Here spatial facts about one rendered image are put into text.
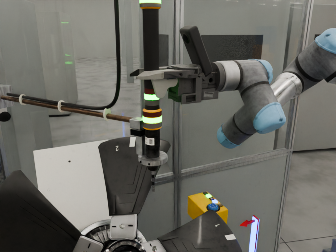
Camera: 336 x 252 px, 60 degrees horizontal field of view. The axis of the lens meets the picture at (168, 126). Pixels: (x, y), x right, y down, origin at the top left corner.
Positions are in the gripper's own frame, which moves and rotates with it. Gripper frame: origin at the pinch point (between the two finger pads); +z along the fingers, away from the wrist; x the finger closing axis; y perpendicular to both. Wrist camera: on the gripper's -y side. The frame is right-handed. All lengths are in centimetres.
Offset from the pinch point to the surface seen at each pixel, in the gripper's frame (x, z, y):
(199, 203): 30, -36, 59
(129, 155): 16.9, -2.3, 26.3
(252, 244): 0, -37, 57
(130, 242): -2.4, 4.4, 40.4
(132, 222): 4.0, 1.7, 39.8
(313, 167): 182, -313, 166
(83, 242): 3.1, 14.7, 41.1
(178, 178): 70, -46, 69
